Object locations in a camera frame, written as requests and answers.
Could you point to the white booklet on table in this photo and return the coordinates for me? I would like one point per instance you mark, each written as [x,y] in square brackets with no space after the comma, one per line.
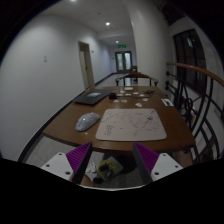
[167,102]

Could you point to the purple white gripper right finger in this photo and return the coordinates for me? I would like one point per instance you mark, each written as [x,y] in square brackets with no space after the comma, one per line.
[153,166]

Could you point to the wooden stair handrail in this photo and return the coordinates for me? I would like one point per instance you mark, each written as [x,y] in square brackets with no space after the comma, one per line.
[198,69]

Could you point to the black metal railing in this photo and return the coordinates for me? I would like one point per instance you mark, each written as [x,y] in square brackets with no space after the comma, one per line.
[204,114]

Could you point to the dark window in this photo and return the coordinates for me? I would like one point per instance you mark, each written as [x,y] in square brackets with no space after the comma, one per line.
[189,50]

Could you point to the green exit sign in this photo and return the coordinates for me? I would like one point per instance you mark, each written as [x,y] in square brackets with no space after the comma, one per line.
[122,46]

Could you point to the open white side door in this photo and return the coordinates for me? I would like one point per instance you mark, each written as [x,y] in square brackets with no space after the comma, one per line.
[86,65]

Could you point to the grey computer mouse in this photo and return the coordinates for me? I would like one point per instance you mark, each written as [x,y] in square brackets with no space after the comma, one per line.
[86,121]

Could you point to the yellow green bag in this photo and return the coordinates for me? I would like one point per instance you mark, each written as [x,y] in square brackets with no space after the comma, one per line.
[109,168]

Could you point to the small white object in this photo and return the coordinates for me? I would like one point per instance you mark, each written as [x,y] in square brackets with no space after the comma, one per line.
[139,105]

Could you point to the small black box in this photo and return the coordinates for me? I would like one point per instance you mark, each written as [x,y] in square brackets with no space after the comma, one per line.
[112,96]

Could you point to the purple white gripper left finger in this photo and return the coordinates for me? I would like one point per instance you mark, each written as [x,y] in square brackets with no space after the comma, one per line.
[70,166]

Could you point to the wooden chair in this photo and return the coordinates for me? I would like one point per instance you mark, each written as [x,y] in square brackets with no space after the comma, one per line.
[137,75]

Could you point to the black laptop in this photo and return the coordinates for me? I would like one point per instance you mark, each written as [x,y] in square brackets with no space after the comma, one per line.
[93,97]

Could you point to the glass double door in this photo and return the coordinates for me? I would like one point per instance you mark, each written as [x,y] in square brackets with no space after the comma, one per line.
[123,61]

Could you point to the white patterned mouse pad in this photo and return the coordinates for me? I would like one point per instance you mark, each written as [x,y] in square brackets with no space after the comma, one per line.
[126,125]

